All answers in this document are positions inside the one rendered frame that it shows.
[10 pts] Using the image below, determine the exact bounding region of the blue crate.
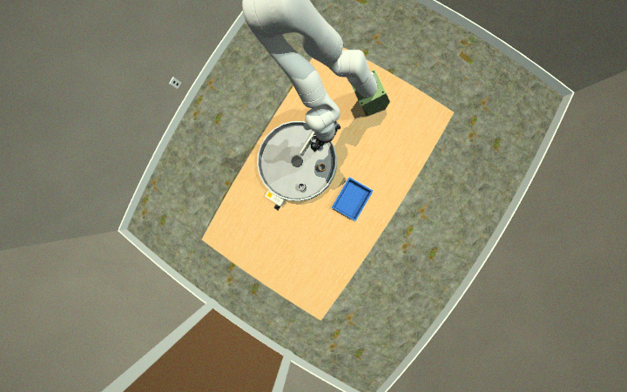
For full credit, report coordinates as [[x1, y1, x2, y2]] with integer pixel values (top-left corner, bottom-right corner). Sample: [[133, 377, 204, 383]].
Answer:
[[332, 178, 372, 221]]

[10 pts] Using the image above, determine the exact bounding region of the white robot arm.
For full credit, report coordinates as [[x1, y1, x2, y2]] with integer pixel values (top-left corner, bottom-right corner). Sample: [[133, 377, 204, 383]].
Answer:
[[242, 0, 378, 141]]

